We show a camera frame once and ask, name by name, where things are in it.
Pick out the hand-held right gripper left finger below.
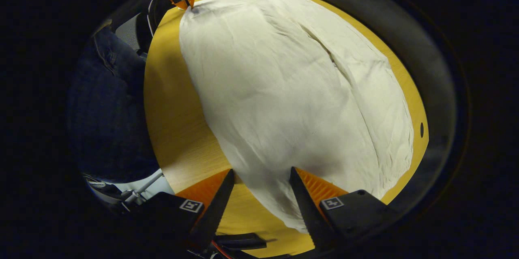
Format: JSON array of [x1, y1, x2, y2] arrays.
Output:
[[134, 169, 236, 253]]

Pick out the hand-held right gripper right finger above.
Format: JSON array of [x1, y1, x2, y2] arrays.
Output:
[[289, 167, 400, 253]]

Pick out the cream white jeans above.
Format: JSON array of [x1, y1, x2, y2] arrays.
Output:
[[179, 0, 415, 234]]

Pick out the grey mesh chair part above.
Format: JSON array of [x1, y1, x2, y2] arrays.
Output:
[[115, 13, 143, 51]]

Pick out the person's leg in dark trousers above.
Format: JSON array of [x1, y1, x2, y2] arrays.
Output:
[[67, 26, 161, 184]]

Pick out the thin white cable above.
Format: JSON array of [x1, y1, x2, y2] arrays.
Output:
[[147, 0, 163, 37]]

